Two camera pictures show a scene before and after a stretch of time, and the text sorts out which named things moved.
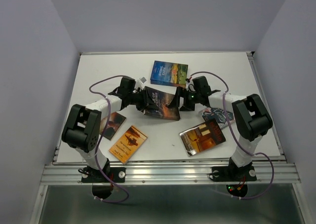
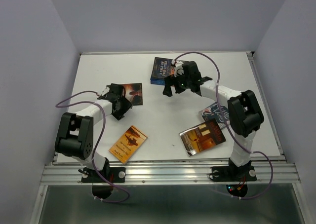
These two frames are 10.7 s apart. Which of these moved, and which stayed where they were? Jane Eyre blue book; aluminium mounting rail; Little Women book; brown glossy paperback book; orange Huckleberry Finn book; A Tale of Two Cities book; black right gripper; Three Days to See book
Moved: Three Days to See book; black right gripper; A Tale of Two Cities book
Stayed: Jane Eyre blue book; aluminium mounting rail; Little Women book; orange Huckleberry Finn book; brown glossy paperback book
